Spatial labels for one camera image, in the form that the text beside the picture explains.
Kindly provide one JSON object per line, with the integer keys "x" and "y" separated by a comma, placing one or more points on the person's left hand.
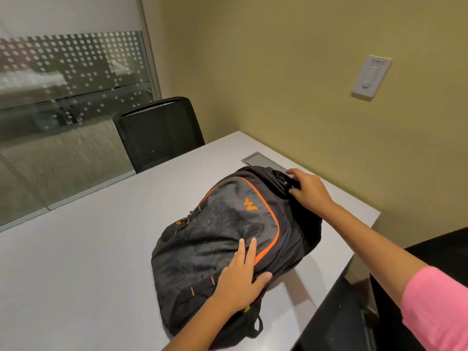
{"x": 237, "y": 285}

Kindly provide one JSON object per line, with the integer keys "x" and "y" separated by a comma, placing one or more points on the person's right hand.
{"x": 312, "y": 193}

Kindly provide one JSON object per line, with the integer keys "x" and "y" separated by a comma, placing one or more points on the black orange backpack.
{"x": 219, "y": 233}

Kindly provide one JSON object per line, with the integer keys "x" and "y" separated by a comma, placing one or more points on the person's right forearm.
{"x": 373, "y": 248}

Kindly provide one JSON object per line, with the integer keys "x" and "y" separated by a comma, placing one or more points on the person's right pink sleeve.
{"x": 438, "y": 310}

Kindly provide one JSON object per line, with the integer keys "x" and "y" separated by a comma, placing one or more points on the black swivel office chair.
{"x": 438, "y": 252}

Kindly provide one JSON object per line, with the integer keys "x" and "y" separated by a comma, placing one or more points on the black mesh office chair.
{"x": 157, "y": 135}

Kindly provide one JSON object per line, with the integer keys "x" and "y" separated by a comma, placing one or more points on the white background table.
{"x": 33, "y": 82}

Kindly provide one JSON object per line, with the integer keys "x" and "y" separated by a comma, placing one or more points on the white wall switch panel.
{"x": 371, "y": 76}

